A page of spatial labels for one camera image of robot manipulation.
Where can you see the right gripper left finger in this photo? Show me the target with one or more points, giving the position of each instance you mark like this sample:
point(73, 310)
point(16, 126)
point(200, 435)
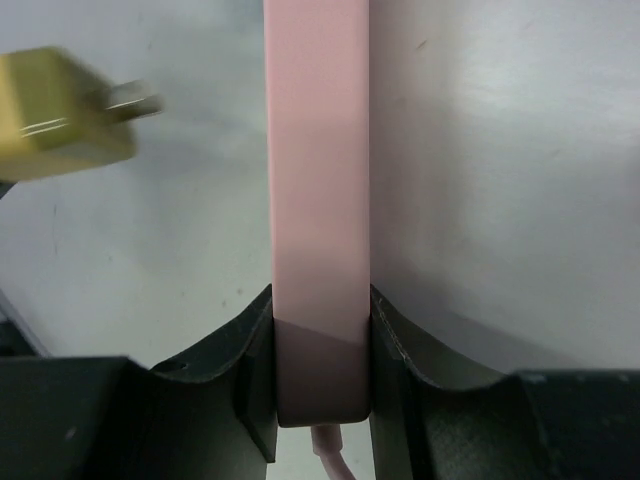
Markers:
point(207, 412)

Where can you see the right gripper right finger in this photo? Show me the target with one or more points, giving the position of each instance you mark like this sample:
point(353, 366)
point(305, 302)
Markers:
point(436, 414)

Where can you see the yellow plug adapter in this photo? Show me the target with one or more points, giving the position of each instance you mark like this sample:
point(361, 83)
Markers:
point(59, 116)

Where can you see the pink power strip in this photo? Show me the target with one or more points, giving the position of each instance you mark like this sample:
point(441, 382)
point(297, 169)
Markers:
point(317, 93)

